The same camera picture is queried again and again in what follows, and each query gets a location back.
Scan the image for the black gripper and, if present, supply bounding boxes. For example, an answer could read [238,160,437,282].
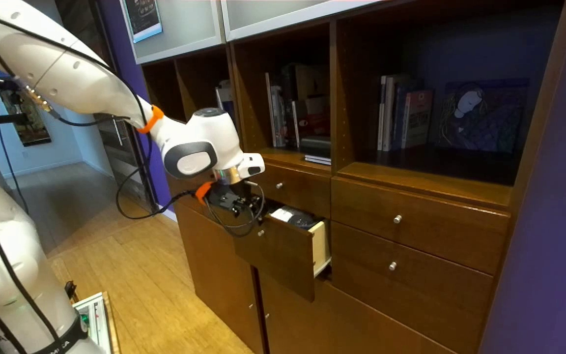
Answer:
[205,183,262,217]

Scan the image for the wooden drawer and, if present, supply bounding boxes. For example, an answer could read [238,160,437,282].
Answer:
[236,211,332,301]

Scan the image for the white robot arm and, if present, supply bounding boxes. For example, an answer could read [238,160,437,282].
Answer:
[0,0,266,354]

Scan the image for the white paper in drawer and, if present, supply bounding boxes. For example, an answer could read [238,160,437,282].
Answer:
[272,209,293,223]

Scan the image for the black object in drawer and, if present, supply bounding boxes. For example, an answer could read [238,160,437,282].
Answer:
[287,213,317,231]

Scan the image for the closed drawer upper left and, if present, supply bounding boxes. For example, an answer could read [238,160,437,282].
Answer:
[258,164,331,217]

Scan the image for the closed drawer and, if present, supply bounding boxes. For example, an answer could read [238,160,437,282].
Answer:
[258,164,331,217]
[332,178,509,274]
[331,223,494,354]

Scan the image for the closed drawer lower right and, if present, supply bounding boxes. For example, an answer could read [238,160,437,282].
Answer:
[331,223,494,354]

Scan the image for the closed drawer upper right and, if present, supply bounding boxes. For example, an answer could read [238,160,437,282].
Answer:
[332,178,509,274]

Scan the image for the flat book lying shelf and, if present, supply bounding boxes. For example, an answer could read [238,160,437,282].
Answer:
[303,154,332,166]

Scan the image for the books in middle shelf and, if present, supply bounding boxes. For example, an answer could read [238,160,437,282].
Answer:
[266,64,331,158]

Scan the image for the books in shelf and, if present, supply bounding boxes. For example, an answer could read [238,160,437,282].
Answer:
[266,64,331,158]
[376,75,433,154]

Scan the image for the wooden shelf cabinet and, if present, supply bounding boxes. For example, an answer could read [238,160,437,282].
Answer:
[144,0,566,354]

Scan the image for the books in right shelf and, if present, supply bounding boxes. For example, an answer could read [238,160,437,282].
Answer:
[376,75,433,154]

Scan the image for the white device on floor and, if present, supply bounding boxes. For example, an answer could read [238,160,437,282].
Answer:
[67,294,120,354]

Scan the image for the poster top left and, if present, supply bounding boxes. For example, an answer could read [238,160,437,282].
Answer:
[124,0,163,44]

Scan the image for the dark picture in shelf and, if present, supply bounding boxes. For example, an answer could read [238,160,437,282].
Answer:
[431,79,531,154]

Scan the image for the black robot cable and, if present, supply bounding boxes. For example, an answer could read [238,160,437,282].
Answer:
[112,97,270,241]

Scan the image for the framed picture on wall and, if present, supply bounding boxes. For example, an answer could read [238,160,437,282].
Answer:
[2,91,51,146]

